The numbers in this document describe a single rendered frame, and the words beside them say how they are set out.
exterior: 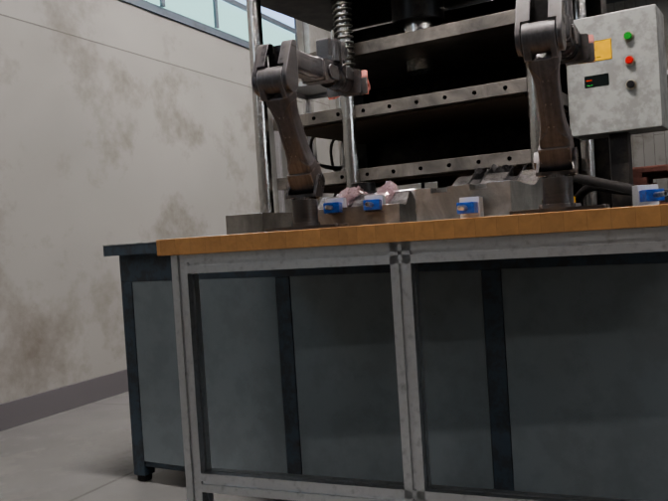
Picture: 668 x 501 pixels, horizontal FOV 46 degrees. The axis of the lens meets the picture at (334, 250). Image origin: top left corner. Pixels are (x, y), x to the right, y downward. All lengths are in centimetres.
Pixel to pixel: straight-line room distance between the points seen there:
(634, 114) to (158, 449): 193
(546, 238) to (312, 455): 108
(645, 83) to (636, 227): 136
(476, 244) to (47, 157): 292
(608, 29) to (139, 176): 282
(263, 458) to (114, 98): 270
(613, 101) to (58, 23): 281
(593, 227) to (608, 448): 65
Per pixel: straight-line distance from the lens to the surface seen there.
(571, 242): 155
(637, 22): 286
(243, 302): 238
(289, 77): 181
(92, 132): 443
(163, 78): 501
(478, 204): 195
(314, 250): 170
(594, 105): 284
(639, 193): 200
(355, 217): 208
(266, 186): 326
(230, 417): 248
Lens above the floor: 78
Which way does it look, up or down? 1 degrees down
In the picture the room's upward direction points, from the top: 4 degrees counter-clockwise
